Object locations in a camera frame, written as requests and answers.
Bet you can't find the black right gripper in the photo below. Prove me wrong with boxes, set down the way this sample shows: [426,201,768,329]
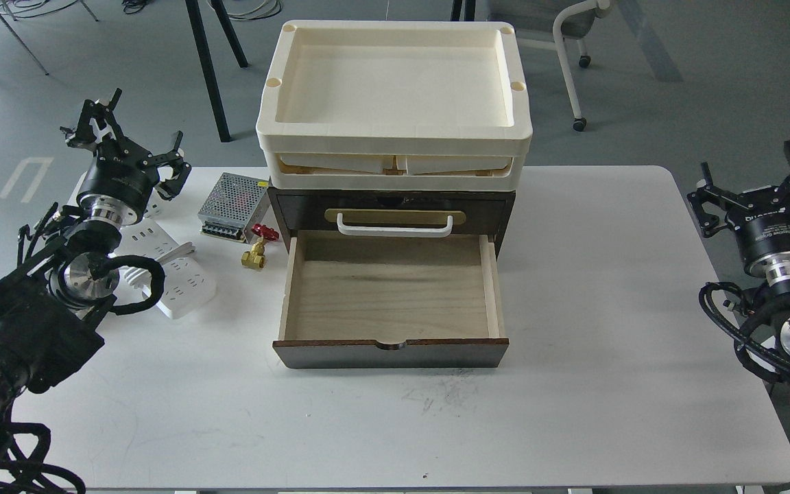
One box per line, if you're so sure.
[686,141,790,283]

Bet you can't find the grey chair legs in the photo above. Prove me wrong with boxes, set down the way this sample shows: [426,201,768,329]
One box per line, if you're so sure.
[0,0,101,76]

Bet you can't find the metal mesh power supply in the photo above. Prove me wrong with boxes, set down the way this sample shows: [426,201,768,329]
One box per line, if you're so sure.
[197,172,270,243]

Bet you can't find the white office chair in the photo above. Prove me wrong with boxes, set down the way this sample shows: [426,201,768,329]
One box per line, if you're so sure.
[487,1,617,132]

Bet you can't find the cream plastic tray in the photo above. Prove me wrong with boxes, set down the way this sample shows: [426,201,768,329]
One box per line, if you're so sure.
[255,20,533,193]

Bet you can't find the brass valve red handle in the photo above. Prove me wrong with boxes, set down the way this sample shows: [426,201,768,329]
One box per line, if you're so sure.
[241,223,280,271]

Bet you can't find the white drawer handle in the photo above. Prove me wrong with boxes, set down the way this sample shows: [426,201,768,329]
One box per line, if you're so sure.
[336,212,454,238]

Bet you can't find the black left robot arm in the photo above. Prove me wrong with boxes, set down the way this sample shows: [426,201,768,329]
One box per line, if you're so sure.
[0,89,191,493]

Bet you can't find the black table legs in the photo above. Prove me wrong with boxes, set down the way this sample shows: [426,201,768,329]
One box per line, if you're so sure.
[184,1,250,143]

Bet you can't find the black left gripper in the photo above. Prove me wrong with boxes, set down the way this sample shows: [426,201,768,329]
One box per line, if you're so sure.
[60,88,192,225]

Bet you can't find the white power strip with cable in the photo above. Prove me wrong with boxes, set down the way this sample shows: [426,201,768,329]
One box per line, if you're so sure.
[111,190,217,320]

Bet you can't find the open wooden drawer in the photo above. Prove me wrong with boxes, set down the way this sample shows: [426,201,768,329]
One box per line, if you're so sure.
[273,231,509,369]

